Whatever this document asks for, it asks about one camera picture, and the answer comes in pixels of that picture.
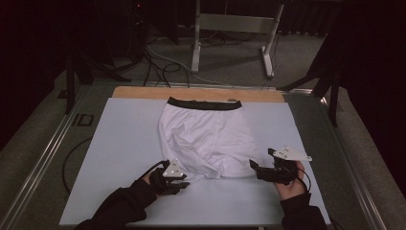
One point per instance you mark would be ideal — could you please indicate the dark computer tower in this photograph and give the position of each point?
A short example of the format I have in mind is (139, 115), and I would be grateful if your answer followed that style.
(134, 28)

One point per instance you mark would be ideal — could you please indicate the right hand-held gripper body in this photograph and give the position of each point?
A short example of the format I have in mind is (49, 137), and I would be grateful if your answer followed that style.
(281, 169)

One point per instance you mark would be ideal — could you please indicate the white desk frame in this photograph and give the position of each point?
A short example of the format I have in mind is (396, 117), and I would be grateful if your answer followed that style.
(236, 25)

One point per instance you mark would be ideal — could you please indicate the white shorts with black waistband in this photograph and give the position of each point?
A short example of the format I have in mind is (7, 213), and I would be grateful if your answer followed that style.
(207, 140)

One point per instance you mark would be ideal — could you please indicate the person's left hand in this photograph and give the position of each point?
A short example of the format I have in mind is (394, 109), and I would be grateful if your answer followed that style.
(152, 180)

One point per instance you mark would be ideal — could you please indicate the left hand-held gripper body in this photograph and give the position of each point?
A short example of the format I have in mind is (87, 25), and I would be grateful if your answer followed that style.
(172, 171)

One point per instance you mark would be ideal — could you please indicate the black metal stand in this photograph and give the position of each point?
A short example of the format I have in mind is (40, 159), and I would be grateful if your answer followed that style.
(75, 83)
(332, 92)

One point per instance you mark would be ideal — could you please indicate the person's right hand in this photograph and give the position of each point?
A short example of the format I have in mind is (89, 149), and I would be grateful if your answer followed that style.
(288, 188)

